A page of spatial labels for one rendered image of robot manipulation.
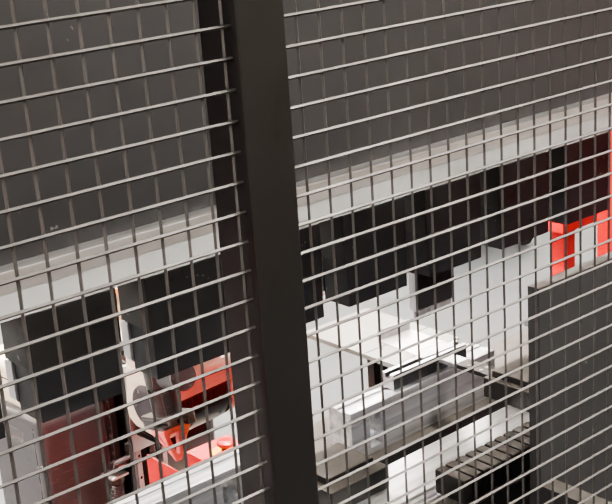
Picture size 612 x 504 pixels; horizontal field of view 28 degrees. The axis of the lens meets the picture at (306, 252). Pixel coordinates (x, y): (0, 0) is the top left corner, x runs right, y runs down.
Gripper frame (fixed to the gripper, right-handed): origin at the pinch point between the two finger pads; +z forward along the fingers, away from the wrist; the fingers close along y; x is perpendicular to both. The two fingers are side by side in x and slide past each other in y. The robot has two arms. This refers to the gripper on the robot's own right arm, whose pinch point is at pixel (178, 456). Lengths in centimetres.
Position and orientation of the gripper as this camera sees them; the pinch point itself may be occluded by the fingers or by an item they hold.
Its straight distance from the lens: 252.2
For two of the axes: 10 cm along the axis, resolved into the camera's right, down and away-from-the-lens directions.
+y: 6.3, -0.4, -7.8
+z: 2.2, 9.7, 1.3
